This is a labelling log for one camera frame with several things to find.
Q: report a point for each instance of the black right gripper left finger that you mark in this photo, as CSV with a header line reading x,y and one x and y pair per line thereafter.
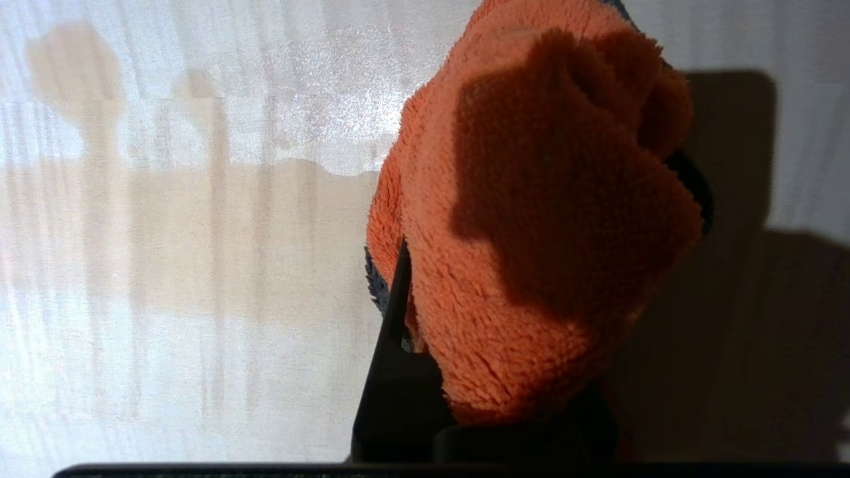
x,y
395,398

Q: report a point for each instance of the orange microfibre cloth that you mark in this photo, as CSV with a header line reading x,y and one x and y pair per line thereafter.
x,y
531,199

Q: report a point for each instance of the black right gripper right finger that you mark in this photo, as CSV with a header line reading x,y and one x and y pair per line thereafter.
x,y
531,441

